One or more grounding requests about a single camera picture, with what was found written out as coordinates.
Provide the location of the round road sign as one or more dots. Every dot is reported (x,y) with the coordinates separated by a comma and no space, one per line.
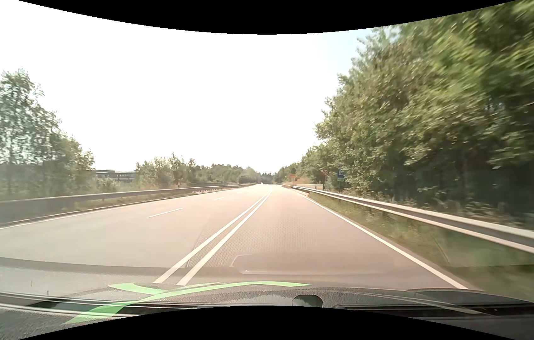
(325,173)

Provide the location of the grey asphalt road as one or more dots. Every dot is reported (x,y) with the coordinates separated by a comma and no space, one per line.
(295,226)

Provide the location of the blue road sign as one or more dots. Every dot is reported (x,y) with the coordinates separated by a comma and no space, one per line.
(340,175)

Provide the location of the row of green trees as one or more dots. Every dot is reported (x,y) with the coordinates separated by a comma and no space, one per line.
(437,118)
(191,172)

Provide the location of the road markings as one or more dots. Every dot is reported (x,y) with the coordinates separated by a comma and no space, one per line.
(219,243)

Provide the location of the car's own bonnet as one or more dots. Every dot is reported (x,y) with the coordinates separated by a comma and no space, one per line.
(267,302)

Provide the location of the low dark building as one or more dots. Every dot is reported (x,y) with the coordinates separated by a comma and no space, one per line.
(118,175)

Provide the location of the tall green tree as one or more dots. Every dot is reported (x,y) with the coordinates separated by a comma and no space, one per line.
(16,137)

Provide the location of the grey metal guard rail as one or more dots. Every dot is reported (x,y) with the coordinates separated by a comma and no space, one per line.
(460,223)
(59,202)

